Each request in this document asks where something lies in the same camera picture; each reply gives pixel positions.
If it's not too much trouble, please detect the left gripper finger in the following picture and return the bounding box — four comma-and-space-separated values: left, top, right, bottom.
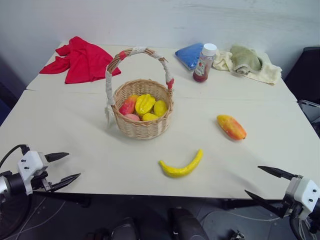
50, 172, 82, 193
44, 152, 70, 163

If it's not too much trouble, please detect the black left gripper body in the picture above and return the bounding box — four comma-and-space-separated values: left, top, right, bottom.
31, 170, 55, 193

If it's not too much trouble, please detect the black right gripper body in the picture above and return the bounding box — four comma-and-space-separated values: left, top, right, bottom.
281, 192, 303, 219

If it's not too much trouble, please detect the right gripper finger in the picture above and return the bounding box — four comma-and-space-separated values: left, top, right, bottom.
244, 189, 286, 219
257, 165, 300, 181

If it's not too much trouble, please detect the yellow starfruit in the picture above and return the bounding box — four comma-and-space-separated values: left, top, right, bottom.
134, 93, 157, 117

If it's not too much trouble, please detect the red yellow toy mango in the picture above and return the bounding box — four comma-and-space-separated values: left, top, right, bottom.
119, 94, 140, 116
216, 114, 248, 142

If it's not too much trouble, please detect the dark rounded shape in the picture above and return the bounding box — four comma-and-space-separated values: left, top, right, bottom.
109, 216, 140, 240
167, 206, 209, 240

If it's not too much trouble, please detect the pink toy peach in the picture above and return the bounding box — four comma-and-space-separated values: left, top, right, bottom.
123, 113, 141, 122

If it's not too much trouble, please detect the yellow toy banana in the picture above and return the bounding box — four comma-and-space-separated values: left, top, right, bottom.
158, 148, 205, 179

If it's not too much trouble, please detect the red cloth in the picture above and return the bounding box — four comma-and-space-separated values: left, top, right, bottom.
39, 36, 122, 85

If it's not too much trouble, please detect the black chair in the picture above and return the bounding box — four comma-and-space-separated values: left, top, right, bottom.
283, 46, 320, 106

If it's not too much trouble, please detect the yellow toy lemon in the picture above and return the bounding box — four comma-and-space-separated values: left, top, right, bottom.
153, 99, 168, 118
142, 112, 160, 122

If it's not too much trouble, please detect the cream towel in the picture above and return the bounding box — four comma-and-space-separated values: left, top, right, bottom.
212, 48, 283, 86

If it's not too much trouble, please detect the green towel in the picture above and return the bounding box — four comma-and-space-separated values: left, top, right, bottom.
229, 44, 263, 75

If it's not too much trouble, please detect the ketchup bottle with white cap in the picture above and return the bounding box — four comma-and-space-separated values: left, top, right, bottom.
192, 42, 218, 84

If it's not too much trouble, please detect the blue folded cloth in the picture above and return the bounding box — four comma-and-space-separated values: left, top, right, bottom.
174, 42, 205, 72

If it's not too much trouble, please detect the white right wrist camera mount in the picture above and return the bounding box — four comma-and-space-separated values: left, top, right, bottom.
285, 175, 320, 221

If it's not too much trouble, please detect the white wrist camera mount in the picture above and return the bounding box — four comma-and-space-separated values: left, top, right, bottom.
17, 150, 49, 186
285, 175, 320, 221

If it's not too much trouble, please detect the black table frame bar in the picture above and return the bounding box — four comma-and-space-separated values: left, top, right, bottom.
219, 198, 286, 211

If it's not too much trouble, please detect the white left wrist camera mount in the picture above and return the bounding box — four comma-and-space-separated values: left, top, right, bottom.
17, 150, 49, 186

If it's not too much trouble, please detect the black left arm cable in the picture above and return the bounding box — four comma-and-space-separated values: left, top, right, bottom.
0, 144, 31, 169

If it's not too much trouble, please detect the wicker basket with handle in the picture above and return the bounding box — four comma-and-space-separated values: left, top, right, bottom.
102, 46, 175, 141

